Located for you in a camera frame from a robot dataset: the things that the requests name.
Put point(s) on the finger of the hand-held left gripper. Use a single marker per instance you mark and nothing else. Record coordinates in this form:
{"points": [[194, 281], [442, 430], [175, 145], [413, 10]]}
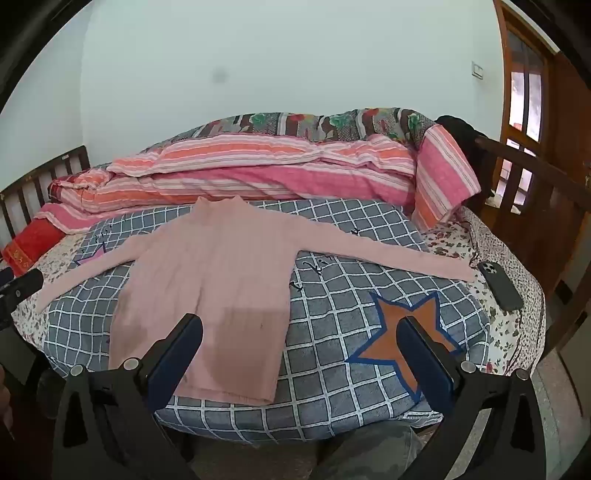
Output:
{"points": [[5, 275], [25, 284]]}

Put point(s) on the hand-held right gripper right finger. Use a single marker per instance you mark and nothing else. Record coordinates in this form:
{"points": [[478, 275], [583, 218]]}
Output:
{"points": [[422, 364]]}

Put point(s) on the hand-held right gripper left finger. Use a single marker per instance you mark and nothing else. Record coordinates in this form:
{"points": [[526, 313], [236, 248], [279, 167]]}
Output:
{"points": [[178, 364]]}

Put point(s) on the pink knit sweater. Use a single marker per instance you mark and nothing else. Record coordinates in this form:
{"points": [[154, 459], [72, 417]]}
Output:
{"points": [[207, 277]]}

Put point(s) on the red pillow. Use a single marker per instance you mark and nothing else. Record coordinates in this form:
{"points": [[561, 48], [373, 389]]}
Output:
{"points": [[32, 244]]}

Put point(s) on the floral bed sheet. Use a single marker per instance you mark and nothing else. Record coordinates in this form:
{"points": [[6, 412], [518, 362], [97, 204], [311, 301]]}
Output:
{"points": [[503, 332]]}

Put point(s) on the grey checked star blanket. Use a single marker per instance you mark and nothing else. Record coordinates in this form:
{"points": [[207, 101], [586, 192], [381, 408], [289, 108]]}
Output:
{"points": [[332, 350]]}

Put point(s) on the dark wooden headboard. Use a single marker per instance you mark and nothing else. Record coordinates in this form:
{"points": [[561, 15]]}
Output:
{"points": [[27, 184]]}

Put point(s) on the black smartphone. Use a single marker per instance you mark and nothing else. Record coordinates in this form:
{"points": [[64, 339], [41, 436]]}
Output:
{"points": [[501, 288]]}

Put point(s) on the dark wooden footboard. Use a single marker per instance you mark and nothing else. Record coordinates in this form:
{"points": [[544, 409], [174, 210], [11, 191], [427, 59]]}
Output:
{"points": [[554, 207]]}

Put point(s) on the pink orange striped quilt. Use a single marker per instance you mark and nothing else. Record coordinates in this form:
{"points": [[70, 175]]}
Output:
{"points": [[277, 170]]}

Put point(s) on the dark cloth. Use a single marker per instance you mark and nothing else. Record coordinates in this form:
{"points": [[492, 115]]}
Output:
{"points": [[461, 134]]}

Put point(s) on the floral patchwork quilt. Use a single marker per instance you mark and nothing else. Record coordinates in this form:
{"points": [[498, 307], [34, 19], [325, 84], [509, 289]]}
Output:
{"points": [[323, 122]]}

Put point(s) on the plain wooden door panel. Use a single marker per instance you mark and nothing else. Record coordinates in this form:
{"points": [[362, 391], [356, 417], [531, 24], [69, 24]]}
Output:
{"points": [[572, 115]]}

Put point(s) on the wooden glazed door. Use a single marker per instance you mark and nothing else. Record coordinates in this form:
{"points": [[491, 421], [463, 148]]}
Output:
{"points": [[548, 92]]}

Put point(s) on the white wall switch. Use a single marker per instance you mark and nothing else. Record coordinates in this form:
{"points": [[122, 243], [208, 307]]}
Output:
{"points": [[477, 70]]}

